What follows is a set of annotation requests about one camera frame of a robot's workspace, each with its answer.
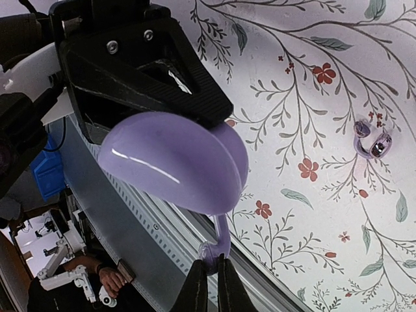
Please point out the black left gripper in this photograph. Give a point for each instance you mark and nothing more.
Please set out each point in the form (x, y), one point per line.
(124, 57)

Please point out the aluminium front rail frame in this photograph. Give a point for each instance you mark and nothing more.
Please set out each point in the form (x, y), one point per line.
(159, 241)

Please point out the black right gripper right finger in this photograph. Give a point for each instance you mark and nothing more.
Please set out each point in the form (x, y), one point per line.
(232, 295)

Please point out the floral patterned table mat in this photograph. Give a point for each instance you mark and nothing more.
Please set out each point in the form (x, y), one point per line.
(334, 229)

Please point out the person's hand in background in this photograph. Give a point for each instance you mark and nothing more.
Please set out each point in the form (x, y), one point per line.
(111, 279)

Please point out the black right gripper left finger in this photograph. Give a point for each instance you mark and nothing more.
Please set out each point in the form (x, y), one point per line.
(193, 296)

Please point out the blue plastic storage bin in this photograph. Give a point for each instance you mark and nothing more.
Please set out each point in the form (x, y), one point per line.
(47, 169)

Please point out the light purple round earbud case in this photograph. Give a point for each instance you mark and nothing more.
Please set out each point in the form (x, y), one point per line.
(177, 160)

